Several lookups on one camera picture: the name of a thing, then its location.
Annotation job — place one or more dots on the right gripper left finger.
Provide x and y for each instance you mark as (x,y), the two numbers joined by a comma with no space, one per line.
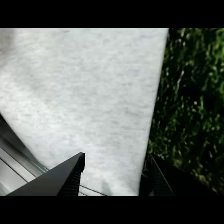
(63,178)

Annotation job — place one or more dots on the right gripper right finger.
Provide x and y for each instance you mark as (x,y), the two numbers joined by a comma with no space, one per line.
(166,181)

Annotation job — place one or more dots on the white pants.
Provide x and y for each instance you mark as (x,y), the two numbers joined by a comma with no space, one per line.
(83,100)

